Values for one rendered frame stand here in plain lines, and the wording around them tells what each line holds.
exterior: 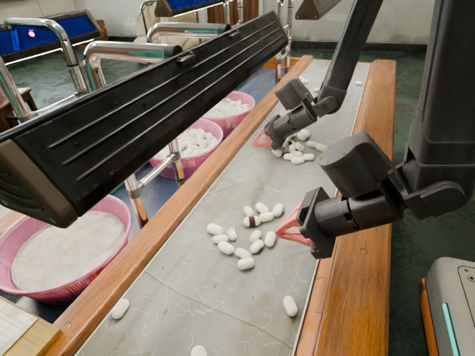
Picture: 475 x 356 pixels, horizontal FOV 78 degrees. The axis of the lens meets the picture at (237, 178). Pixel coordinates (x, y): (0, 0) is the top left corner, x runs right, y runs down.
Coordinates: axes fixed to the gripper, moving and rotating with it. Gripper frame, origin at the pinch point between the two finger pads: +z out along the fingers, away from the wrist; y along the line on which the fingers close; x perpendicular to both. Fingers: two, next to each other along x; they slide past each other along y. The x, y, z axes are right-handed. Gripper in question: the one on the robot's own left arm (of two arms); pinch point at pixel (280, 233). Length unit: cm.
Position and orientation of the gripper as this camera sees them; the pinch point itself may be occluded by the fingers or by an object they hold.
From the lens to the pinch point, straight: 52.6
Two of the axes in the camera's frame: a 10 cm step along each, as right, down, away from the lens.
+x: 6.2, 7.5, 2.3
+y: -4.1, 5.6, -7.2
